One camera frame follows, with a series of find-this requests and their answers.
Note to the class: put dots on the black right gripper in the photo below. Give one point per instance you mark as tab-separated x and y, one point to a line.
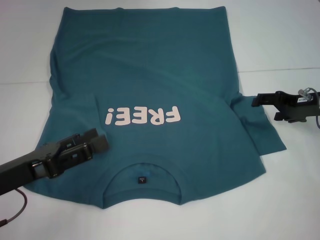
292	107

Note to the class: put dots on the teal blue FREE t-shirt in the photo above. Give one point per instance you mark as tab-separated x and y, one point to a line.
140	75

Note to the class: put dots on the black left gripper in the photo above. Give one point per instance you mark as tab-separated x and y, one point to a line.
20	170

